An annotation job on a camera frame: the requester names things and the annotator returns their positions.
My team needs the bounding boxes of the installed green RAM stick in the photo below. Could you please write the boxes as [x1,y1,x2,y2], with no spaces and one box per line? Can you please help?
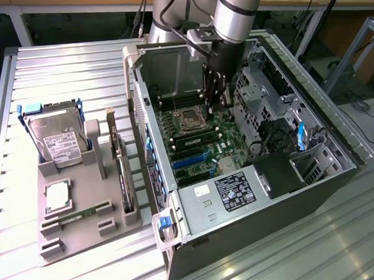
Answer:
[173,132,219,148]

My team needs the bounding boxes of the graphics card with metal bracket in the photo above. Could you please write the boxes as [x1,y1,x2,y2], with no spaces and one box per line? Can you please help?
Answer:
[105,106,137,214]

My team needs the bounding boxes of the silver CPU chip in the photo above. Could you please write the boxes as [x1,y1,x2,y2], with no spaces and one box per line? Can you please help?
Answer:
[44,182,75,213]

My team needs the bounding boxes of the aluminium profile frame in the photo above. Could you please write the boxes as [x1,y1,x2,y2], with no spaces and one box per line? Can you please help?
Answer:
[320,16,374,108]

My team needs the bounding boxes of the blue disk wire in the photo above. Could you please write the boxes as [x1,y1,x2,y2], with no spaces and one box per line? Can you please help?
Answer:
[294,120,311,153]

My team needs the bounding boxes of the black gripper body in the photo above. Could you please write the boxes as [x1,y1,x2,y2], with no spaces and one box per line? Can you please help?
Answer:
[206,37,251,85]

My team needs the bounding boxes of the grey power supply unit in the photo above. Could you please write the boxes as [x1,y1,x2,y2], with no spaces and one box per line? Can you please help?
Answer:
[175,165,267,239]

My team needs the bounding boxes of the green motherboard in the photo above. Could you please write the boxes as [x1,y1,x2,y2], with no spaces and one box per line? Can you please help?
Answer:
[153,88,254,190]

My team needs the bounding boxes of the hard disk in blue carrier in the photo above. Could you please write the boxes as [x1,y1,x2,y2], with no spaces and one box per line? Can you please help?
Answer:
[16,97,91,171]

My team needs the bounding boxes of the blue expansion slot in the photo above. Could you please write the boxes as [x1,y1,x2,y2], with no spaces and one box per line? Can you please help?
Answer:
[171,153,207,170]

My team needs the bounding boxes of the silver chipset heatsink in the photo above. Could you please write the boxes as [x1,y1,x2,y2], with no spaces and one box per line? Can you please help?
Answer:
[218,158,241,178]

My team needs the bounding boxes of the blue case latch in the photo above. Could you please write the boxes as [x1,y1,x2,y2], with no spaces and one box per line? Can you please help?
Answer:
[156,215,174,231]

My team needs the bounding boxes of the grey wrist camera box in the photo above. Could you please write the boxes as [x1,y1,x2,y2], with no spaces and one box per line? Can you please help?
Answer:
[185,26,222,58]

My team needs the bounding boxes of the grey plastic parts rack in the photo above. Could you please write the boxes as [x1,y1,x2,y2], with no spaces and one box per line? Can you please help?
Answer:
[31,117,147,268]

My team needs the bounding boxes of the metal disk bay cage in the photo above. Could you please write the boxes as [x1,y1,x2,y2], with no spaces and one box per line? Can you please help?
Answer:
[231,43,301,144]

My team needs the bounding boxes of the CPU socket with metal frame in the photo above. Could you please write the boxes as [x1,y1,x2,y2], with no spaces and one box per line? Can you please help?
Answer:
[174,106,204,132]

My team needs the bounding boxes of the black disk power wire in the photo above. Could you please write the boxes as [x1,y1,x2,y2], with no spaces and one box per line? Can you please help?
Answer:
[247,121,297,158]

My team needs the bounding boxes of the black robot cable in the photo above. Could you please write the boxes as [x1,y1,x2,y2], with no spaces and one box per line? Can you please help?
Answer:
[158,0,215,59]

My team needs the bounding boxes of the open black PC case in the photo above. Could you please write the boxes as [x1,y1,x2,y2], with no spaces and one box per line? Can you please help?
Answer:
[121,27,373,280]

